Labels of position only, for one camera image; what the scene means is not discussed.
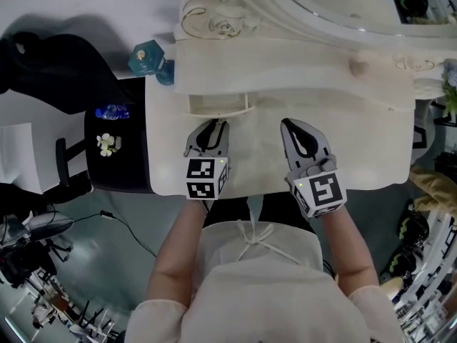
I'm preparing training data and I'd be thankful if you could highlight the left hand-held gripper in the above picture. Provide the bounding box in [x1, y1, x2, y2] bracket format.
[183, 119, 233, 202]

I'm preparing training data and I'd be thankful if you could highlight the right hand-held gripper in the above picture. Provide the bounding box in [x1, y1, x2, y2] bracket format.
[280, 117, 348, 219]

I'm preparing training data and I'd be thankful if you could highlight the cream small drawer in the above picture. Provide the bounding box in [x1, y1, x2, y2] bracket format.
[181, 92, 257, 121]

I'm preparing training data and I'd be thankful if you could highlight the cream ornate dressing table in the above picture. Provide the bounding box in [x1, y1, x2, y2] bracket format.
[144, 0, 457, 196]

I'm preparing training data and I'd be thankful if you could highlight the person's left forearm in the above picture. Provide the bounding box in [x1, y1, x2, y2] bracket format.
[145, 199, 212, 309]

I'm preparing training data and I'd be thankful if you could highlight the person's right forearm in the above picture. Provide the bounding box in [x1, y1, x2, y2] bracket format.
[313, 205, 381, 297]

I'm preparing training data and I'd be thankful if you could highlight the oval vanity mirror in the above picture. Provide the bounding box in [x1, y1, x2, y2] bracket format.
[267, 0, 457, 38]

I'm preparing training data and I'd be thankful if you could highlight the blue water bottle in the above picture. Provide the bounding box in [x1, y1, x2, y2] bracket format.
[94, 102, 132, 121]

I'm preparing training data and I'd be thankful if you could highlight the small white flower pot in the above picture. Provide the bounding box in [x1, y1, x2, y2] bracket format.
[95, 131, 123, 158]

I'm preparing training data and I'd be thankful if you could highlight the beige coat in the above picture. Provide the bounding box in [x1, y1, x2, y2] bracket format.
[408, 164, 457, 217]

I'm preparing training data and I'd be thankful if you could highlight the white flower bouquet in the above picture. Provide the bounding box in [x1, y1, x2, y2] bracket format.
[440, 58, 457, 118]

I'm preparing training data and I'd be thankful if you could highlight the black office chair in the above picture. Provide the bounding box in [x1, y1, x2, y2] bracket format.
[0, 31, 155, 195]

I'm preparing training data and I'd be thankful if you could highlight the person's cream dress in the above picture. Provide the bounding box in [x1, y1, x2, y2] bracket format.
[126, 194, 405, 343]

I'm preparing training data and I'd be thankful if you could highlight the grey round-back chair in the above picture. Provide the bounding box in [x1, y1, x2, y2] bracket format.
[27, 214, 75, 238]

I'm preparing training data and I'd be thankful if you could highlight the black floor cable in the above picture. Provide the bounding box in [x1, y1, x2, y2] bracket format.
[45, 209, 159, 259]

